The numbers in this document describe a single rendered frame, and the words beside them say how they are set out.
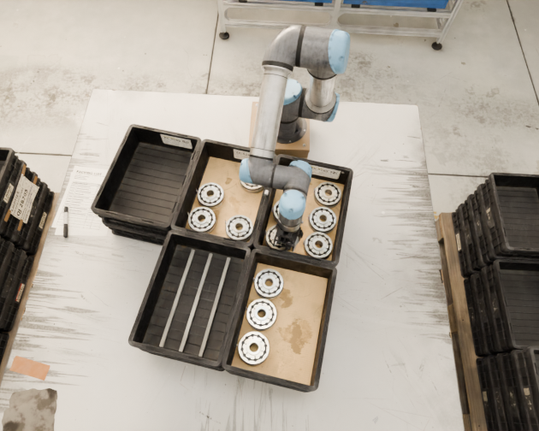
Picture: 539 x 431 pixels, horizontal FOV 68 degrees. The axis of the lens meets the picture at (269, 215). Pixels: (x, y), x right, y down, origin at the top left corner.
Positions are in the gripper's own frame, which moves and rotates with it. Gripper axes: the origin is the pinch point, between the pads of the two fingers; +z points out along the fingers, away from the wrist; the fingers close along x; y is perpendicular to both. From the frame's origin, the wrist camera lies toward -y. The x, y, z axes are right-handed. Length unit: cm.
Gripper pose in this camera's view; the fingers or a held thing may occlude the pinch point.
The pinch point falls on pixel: (287, 239)
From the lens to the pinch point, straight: 147.3
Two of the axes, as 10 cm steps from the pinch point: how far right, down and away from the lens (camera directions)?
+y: -3.2, 8.6, -4.0
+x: 9.5, 3.0, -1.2
